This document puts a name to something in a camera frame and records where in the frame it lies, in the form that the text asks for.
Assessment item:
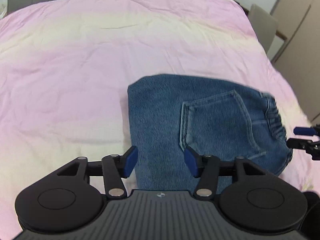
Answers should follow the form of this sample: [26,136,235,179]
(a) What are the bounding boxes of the blue denim pants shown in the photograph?
[127,75,292,191]

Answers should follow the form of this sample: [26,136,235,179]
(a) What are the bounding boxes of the grey bedside chair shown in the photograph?
[248,4,287,61]

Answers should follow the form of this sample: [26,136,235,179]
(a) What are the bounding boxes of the beige wardrobe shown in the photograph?
[272,0,319,124]

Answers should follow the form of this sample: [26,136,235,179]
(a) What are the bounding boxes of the pink duvet cover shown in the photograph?
[1,0,309,239]

